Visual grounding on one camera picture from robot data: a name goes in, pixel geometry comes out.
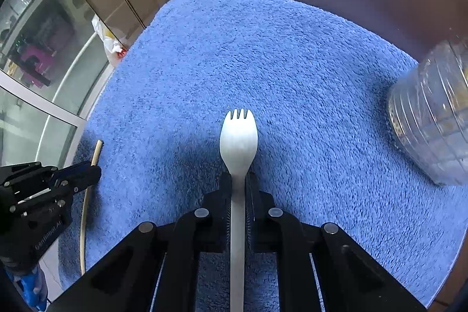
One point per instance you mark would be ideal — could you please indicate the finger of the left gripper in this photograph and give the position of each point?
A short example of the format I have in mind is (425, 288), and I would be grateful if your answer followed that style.
(77, 177)

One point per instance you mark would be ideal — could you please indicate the glass sliding door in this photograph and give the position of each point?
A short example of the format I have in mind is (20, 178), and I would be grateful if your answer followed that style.
(52, 49)

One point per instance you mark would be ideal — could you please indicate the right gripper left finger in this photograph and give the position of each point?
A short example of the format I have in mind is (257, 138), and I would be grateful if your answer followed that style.
(154, 268)

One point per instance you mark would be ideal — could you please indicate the clear plastic utensil holder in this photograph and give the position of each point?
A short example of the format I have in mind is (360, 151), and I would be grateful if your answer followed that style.
(427, 109)

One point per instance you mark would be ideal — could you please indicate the plastic bag on floor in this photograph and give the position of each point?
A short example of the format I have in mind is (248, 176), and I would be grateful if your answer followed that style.
(113, 48)

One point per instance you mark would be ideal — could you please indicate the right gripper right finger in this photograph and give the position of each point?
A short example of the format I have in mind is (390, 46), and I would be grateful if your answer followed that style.
(320, 268)

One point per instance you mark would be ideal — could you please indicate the blue gloved left hand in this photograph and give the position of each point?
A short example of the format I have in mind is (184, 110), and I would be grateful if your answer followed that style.
(33, 288)

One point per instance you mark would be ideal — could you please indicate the white spork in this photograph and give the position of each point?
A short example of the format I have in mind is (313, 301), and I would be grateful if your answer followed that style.
(238, 147)

